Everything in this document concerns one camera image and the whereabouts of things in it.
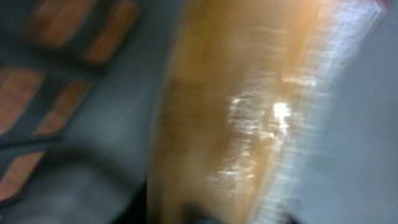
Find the orange noodle package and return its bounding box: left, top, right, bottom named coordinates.
left=147, top=0, right=385, bottom=224

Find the dark grey plastic basket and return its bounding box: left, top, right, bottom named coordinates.
left=0, top=0, right=398, bottom=224

